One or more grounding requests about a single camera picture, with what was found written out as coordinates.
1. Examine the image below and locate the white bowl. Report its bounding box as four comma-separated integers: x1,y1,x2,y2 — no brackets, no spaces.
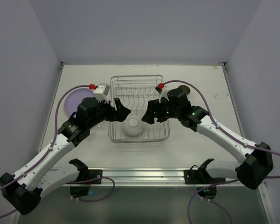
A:
122,116,144,137

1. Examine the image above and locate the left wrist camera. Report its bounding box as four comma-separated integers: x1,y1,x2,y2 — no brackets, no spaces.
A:
93,84,110,102

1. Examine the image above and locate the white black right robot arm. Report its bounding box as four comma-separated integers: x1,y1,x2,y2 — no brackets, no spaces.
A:
141,86,273,190

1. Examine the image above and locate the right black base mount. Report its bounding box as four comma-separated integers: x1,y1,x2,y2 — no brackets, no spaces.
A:
183,165,226,200

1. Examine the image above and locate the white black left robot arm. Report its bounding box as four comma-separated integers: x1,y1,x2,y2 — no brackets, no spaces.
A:
0,98,131,215

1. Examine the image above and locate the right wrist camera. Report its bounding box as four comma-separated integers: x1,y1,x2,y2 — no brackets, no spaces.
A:
155,83,170,103

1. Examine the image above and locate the purple plate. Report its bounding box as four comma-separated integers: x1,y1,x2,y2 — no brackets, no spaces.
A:
64,88,94,116

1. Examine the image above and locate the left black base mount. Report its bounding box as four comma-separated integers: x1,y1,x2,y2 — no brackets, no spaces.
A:
70,169,103,197

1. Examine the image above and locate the metal wire dish rack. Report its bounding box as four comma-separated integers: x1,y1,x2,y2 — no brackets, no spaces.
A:
108,75,170,143

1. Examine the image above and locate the aluminium front rail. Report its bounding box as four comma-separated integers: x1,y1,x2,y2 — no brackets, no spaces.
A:
20,166,267,187

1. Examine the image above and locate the brown white cup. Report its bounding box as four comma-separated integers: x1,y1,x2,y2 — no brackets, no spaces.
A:
178,85,191,96

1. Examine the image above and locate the large clear glass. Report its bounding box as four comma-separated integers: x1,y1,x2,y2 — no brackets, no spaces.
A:
94,122,105,128

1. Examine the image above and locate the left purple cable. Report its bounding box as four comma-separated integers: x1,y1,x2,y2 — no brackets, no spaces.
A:
0,83,116,220

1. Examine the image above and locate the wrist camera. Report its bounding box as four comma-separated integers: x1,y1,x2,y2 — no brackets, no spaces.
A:
93,84,110,102
155,83,170,103

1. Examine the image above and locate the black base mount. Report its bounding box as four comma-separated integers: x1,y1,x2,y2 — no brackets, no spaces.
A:
183,165,226,200
70,169,103,197

